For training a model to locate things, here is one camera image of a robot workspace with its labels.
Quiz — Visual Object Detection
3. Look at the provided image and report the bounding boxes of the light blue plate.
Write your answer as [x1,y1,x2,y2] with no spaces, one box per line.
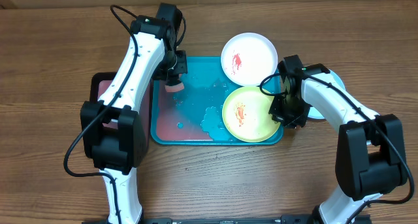
[308,70,346,120]

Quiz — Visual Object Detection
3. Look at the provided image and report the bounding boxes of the green and pink sponge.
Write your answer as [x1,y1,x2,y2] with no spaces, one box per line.
[165,81,184,93]

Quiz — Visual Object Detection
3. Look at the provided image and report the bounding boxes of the yellow plate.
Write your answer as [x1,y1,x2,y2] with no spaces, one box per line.
[222,86,281,143]

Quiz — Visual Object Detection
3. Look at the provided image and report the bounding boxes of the white plate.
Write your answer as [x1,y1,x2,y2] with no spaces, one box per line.
[221,33,278,86]

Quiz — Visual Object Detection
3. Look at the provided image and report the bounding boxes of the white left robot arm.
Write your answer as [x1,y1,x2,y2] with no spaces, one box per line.
[74,12,187,223]

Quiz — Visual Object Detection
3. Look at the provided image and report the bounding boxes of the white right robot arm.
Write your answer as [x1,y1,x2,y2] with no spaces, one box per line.
[269,57,415,223]

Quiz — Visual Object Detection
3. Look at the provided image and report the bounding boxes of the teal serving tray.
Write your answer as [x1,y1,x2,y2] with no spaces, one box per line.
[151,57,283,146]

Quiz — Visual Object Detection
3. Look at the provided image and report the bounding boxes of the black rectangular water tray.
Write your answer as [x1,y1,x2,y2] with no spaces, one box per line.
[89,72,153,146]

